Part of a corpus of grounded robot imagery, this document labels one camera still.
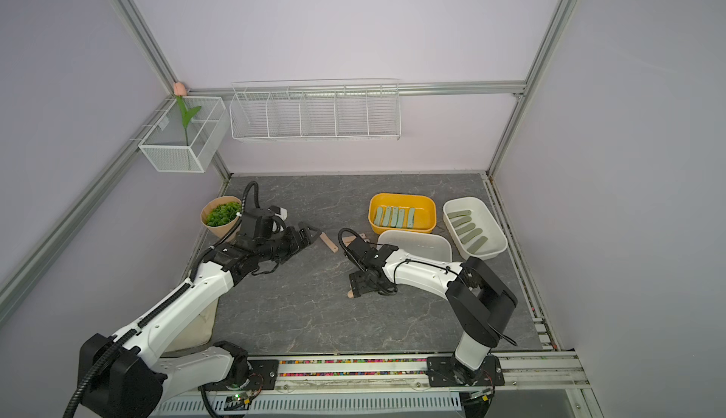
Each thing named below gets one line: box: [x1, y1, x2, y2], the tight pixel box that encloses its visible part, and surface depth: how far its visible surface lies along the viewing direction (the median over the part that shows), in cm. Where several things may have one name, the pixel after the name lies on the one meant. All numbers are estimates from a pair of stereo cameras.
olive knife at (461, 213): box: [447, 209, 472, 220], surface depth 108 cm
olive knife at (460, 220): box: [450, 215, 472, 227], surface depth 107 cm
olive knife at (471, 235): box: [460, 227, 484, 244], surface depth 104 cm
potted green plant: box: [200, 195, 242, 243], surface depth 95 cm
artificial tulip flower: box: [172, 81, 202, 147], surface depth 93 cm
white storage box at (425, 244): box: [377, 230, 453, 262], surface depth 97 cm
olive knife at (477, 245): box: [466, 235, 489, 255], surface depth 101 cm
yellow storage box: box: [367, 192, 438, 235], surface depth 108 cm
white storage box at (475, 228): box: [443, 196, 508, 261], surface depth 104 cm
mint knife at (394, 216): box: [391, 206, 399, 228], surface depth 108 cm
